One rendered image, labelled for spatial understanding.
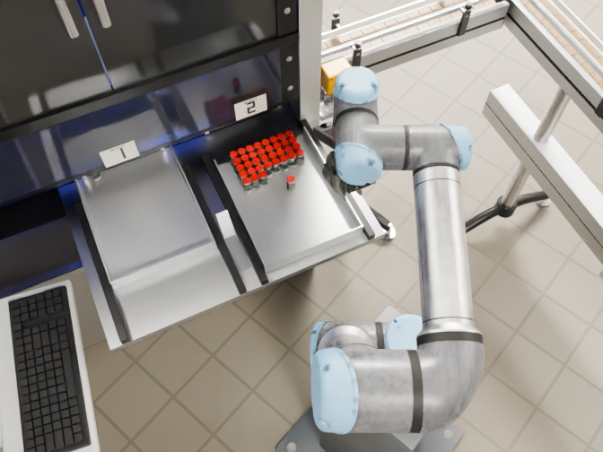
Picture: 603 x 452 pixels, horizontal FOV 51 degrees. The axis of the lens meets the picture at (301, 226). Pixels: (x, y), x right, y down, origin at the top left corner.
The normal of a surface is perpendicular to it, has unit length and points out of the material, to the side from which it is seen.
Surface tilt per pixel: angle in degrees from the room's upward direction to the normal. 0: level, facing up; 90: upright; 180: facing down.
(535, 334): 0
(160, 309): 0
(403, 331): 7
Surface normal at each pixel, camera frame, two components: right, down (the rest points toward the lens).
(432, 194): -0.43, -0.33
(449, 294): -0.12, -0.36
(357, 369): 0.00, -0.75
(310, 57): 0.42, 0.78
